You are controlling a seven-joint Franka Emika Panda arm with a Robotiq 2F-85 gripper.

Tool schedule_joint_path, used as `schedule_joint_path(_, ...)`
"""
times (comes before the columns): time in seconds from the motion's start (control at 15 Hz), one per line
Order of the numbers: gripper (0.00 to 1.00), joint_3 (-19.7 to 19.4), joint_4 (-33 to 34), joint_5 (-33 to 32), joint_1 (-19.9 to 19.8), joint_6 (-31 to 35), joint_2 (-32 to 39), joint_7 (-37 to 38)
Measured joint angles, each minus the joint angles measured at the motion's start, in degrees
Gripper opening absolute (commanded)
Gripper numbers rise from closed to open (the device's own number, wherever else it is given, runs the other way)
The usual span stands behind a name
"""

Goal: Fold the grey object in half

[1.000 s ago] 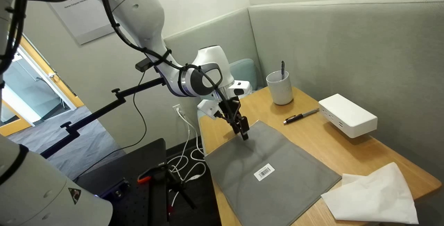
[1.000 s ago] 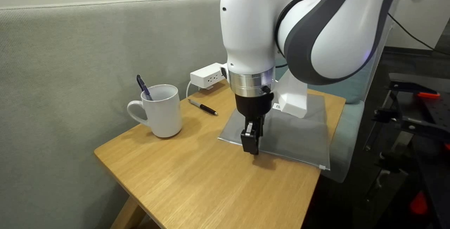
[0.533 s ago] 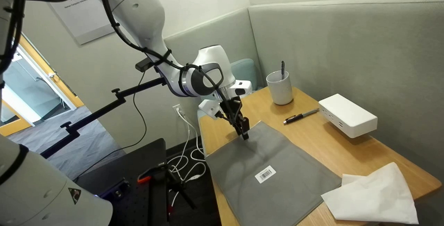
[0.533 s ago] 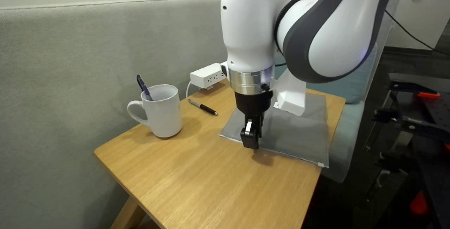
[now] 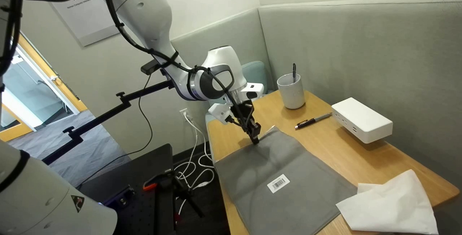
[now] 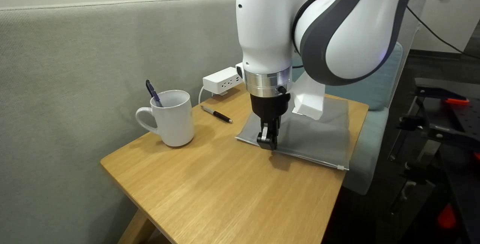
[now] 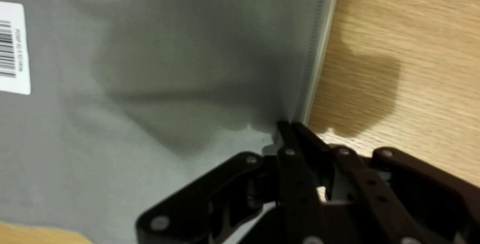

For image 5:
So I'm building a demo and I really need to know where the grey cloth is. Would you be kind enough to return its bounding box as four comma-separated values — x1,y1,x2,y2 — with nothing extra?
214,126,358,235

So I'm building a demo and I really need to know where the teal chair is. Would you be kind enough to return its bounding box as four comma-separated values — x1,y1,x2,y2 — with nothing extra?
241,61,268,95

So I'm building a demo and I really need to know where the white cup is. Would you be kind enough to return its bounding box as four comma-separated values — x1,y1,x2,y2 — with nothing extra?
277,73,306,110

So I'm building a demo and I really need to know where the black and silver pen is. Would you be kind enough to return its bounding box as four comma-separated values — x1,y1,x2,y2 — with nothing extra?
295,112,333,130

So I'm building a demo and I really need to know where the orange and black clamp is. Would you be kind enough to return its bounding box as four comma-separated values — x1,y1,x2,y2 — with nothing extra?
142,169,175,193

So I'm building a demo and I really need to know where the white power box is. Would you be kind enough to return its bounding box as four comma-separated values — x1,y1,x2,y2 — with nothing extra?
331,97,393,144

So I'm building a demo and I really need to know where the white paper tissue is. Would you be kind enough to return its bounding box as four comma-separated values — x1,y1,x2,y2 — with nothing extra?
335,169,439,235

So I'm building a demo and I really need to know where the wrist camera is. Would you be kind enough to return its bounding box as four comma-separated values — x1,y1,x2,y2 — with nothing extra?
208,103,235,125

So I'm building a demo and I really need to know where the coil of white cable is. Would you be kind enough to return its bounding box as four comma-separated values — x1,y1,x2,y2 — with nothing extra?
175,111,216,193

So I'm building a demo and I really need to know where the black cable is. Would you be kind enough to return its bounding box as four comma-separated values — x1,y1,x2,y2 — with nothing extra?
77,74,154,189

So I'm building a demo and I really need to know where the camera on mount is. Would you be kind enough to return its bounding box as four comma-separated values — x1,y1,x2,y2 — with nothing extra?
42,60,174,166

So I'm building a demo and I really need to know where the wall poster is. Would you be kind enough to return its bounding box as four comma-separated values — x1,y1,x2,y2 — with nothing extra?
50,0,122,48

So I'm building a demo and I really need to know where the glass door with wooden frame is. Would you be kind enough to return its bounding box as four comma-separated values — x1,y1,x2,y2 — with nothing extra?
0,32,88,143

